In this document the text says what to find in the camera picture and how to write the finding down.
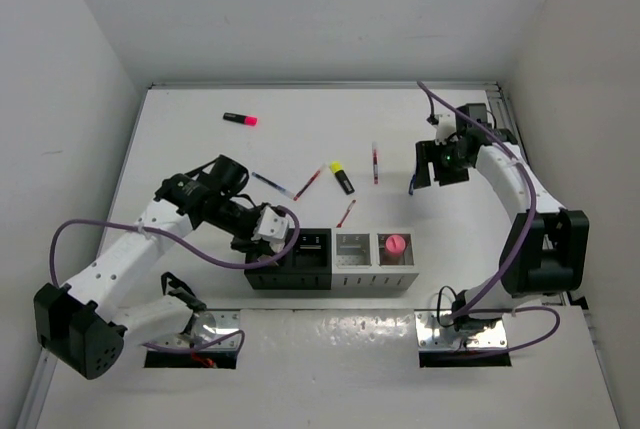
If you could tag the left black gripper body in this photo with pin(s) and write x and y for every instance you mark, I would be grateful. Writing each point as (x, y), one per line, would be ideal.
(236, 220)

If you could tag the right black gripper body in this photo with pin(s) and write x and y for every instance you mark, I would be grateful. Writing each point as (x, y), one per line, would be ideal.
(448, 167)

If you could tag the pink tape roll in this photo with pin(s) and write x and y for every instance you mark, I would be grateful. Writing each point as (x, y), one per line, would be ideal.
(394, 248)

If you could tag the pink black highlighter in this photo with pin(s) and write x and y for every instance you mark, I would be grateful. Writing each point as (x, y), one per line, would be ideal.
(240, 119)

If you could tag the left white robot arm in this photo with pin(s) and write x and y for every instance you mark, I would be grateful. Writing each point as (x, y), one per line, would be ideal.
(74, 320)

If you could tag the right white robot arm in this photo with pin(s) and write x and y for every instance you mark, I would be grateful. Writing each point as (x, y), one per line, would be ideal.
(545, 250)

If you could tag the blue gel pen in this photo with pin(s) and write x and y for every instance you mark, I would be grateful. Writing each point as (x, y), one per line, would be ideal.
(411, 185)

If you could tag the blue refill pen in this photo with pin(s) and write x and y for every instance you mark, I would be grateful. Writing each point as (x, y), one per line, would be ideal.
(282, 190)

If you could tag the dark red gel pen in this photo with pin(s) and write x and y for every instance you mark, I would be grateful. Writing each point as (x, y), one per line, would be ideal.
(375, 165)

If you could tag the small red gel pen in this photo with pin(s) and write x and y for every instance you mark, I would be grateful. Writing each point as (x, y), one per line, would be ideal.
(346, 213)

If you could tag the black two-slot container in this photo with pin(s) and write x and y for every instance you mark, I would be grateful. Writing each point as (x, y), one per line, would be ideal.
(308, 266)

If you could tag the yellow black highlighter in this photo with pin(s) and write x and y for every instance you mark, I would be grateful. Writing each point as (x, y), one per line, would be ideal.
(341, 177)

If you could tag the red refill pen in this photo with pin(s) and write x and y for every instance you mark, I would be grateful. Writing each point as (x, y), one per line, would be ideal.
(309, 182)

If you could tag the grey two-slot container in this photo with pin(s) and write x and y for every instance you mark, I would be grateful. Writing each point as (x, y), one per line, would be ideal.
(356, 261)

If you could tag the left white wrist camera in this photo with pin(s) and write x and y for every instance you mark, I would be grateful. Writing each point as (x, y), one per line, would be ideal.
(271, 228)

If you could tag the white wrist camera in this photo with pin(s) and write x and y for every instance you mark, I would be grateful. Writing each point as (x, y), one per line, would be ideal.
(271, 228)
(445, 128)

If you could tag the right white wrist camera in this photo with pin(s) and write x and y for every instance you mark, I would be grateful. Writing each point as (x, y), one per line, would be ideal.
(445, 128)

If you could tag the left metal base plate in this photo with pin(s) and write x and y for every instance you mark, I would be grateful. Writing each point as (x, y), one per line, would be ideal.
(216, 330)

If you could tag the metal base plate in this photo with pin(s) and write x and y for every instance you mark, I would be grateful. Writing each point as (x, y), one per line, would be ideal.
(438, 336)
(216, 330)

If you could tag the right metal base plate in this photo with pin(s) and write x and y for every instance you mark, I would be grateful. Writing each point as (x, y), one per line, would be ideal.
(438, 336)

